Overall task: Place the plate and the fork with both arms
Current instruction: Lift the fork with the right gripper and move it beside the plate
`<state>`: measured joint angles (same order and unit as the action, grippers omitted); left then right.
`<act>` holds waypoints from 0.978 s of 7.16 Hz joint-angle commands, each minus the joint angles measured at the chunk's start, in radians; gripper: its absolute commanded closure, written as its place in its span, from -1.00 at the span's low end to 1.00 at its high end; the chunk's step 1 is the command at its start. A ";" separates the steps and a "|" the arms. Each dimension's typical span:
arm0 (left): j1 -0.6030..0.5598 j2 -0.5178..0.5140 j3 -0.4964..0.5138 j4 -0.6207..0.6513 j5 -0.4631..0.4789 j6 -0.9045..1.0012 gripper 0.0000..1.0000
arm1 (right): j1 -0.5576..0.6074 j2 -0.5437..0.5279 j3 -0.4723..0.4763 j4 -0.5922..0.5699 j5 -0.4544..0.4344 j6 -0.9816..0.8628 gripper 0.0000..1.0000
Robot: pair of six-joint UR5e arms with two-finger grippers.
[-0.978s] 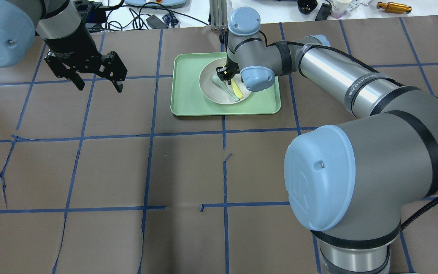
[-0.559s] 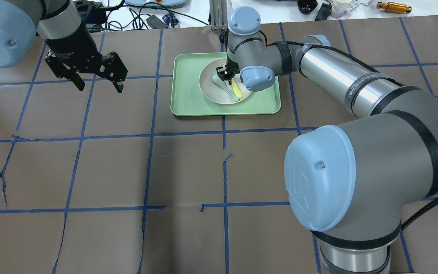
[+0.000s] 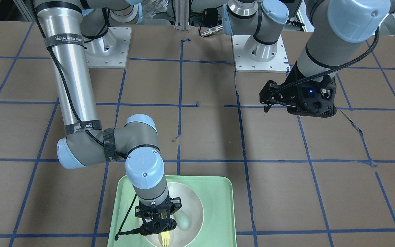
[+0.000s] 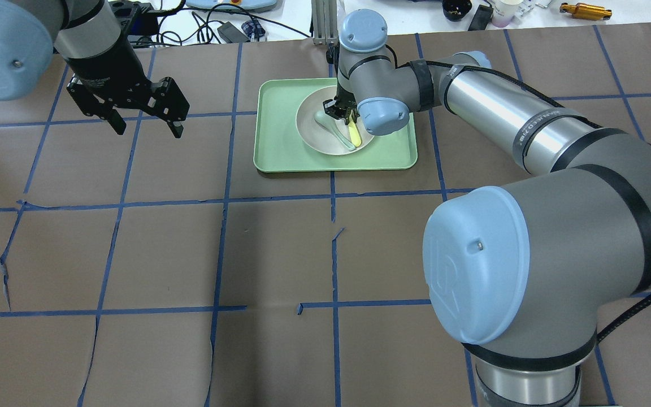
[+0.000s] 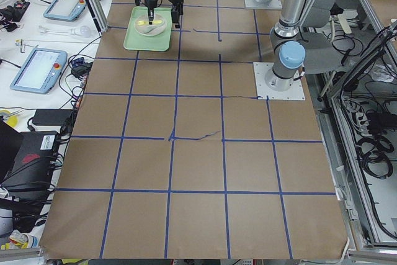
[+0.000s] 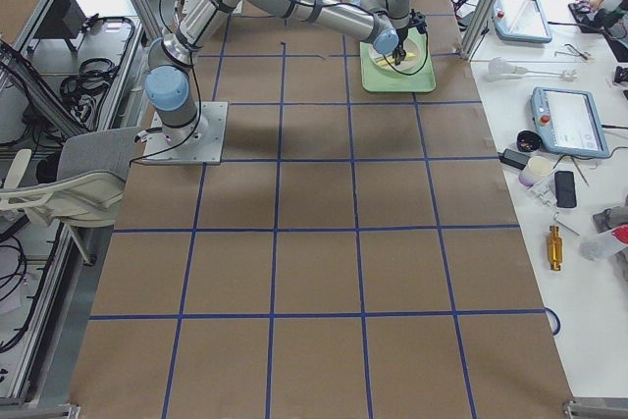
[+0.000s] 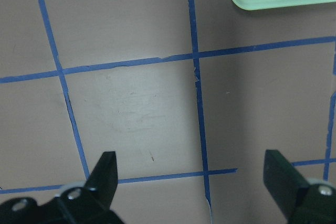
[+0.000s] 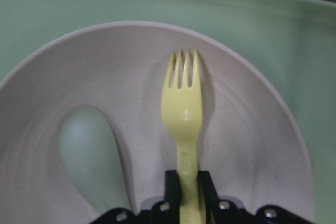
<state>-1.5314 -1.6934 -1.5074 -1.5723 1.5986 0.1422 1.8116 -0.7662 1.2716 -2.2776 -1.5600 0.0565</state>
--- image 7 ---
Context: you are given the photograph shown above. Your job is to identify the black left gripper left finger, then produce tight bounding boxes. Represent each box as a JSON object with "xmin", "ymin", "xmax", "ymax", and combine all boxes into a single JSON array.
[{"xmin": 60, "ymin": 151, "xmax": 118, "ymax": 224}]

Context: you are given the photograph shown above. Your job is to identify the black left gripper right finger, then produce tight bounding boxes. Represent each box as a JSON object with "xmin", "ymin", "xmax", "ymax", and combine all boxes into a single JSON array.
[{"xmin": 263, "ymin": 150, "xmax": 335, "ymax": 223}]

